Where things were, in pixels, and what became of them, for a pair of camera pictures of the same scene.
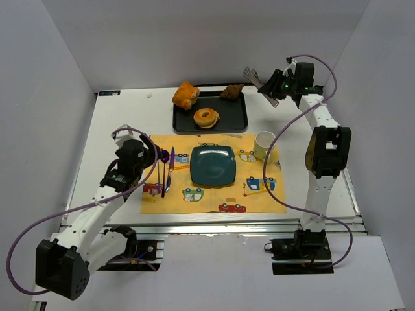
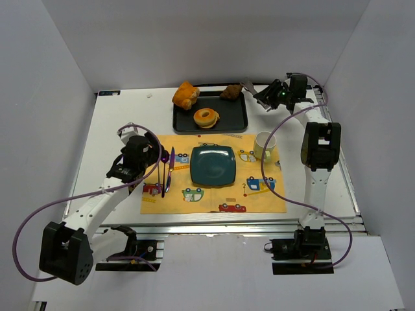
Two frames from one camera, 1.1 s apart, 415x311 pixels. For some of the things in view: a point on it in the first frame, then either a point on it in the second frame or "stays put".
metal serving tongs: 253,76 → 249,87
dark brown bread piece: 232,91 stays put
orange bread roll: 186,95 stays put
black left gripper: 150,152 stays put
